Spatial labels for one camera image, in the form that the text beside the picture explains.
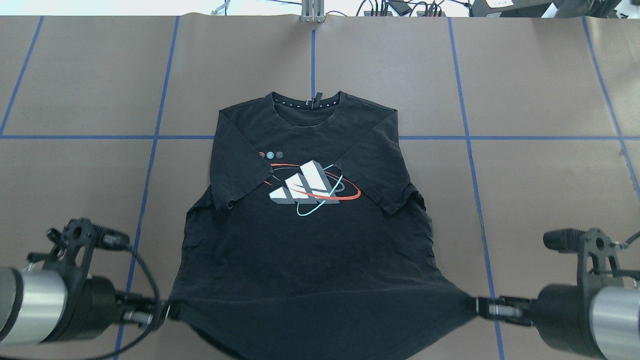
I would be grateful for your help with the black printed t-shirt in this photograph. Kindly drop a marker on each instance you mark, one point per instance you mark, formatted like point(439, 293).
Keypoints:
point(311, 241)

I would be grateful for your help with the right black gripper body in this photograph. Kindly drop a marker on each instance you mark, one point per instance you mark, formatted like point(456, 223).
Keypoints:
point(562, 312)

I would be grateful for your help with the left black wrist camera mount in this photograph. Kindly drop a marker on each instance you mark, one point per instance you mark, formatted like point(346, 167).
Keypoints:
point(73, 248)

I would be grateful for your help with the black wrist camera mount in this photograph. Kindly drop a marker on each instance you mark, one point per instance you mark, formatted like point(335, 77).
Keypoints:
point(597, 256)
point(73, 248)

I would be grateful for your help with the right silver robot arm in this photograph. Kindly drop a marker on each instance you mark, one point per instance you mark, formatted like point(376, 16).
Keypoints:
point(602, 324)

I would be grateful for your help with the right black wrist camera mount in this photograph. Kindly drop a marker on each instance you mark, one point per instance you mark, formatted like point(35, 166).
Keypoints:
point(597, 256)

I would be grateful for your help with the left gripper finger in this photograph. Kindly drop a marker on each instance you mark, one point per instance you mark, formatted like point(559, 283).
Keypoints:
point(143, 320)
point(140, 303)

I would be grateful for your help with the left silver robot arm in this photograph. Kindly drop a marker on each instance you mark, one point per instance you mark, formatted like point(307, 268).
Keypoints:
point(36, 307)

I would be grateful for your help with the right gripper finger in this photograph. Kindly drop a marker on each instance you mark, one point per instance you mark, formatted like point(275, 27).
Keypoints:
point(482, 302)
point(509, 315)

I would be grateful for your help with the aluminium frame post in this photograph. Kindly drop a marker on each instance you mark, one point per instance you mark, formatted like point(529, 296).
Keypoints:
point(313, 11)

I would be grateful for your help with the black computer box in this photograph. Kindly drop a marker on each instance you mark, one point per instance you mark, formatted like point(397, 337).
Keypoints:
point(509, 8)

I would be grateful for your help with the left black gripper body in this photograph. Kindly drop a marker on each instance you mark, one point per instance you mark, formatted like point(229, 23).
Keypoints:
point(95, 305)

